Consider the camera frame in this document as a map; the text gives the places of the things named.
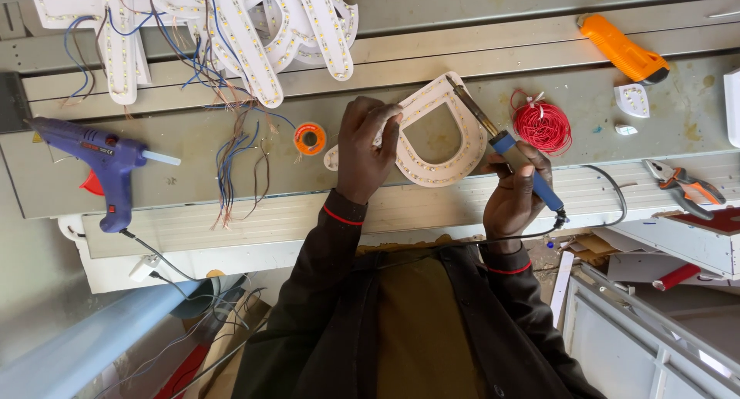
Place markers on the person's torso in dark jacket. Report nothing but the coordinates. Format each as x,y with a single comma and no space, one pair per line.
416,329

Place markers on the red cylinder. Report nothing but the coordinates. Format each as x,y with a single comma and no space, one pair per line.
676,276

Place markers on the black flat object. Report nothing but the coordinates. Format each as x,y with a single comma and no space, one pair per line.
12,101

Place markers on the orange solder spool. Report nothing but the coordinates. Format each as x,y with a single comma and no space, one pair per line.
309,139

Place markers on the white sign box red face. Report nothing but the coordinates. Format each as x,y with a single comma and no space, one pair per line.
688,243

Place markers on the blue hot glue gun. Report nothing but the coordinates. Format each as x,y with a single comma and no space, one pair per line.
107,156

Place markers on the small white LED piece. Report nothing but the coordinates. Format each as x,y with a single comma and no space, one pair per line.
633,100

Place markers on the white plastic panel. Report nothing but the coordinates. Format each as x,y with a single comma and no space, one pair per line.
733,107

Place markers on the person's right hand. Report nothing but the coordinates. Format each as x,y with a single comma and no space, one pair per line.
511,205

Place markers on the tiny white plastic scrap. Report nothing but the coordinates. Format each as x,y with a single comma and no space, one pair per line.
625,129

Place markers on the brown cardboard scraps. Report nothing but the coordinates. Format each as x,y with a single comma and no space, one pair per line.
592,248

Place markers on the person's right fingers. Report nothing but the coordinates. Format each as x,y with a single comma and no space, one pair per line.
523,169

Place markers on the white power plug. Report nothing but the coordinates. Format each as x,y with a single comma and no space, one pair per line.
144,268

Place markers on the person's left hand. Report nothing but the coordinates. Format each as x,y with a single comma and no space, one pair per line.
361,156

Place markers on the white metal frame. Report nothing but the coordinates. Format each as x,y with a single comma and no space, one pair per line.
624,341

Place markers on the brown cardboard sheet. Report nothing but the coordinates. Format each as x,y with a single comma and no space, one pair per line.
231,353

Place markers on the red sheet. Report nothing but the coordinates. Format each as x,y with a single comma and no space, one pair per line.
182,373

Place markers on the light blue pipe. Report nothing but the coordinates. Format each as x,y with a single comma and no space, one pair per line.
86,341

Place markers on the orange utility knife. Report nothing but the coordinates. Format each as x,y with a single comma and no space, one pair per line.
621,51

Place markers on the pile of white LED letters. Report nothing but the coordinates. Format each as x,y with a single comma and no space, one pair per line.
254,46

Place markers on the white rounded LED sign letter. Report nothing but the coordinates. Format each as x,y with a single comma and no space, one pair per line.
456,156

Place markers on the person's left fingers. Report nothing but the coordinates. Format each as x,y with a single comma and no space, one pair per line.
386,121

